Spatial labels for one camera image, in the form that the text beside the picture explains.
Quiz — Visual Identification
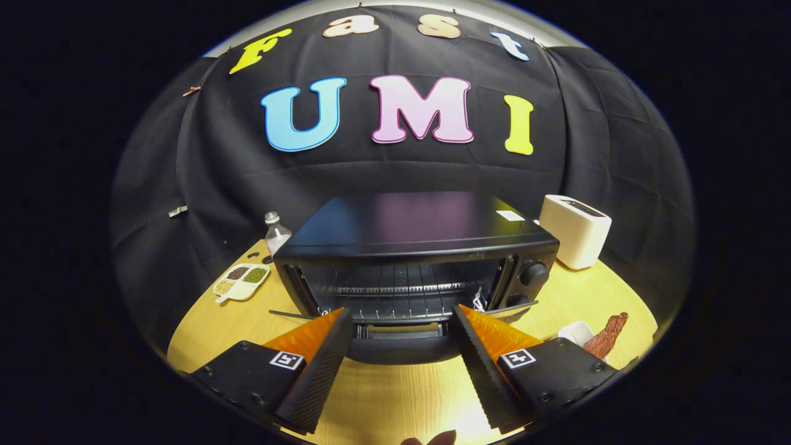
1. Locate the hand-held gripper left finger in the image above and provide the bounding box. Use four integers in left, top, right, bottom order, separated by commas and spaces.
185, 307, 355, 435

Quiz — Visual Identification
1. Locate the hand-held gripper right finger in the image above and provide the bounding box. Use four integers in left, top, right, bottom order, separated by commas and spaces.
453, 303, 622, 434

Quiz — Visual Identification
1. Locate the black backdrop cloth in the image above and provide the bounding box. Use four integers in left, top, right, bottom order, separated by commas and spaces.
110, 5, 696, 347

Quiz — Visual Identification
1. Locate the white bread toaster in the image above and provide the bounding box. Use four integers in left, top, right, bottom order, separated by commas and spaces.
539, 195, 612, 271

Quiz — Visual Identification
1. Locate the white ribbed dish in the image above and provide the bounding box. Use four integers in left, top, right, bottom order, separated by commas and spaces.
557, 321, 609, 362

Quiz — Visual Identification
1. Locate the red-brown dried meat strip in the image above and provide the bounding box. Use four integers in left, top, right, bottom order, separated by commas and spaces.
584, 312, 629, 360

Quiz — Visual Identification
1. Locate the divided tray of grains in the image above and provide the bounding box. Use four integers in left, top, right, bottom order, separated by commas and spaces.
213, 263, 271, 305

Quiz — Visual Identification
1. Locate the black toaster oven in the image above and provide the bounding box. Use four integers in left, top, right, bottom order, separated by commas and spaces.
269, 190, 560, 365

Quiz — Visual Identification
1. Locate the clear plastic bottle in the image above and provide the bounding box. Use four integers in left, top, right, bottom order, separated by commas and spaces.
264, 211, 292, 257

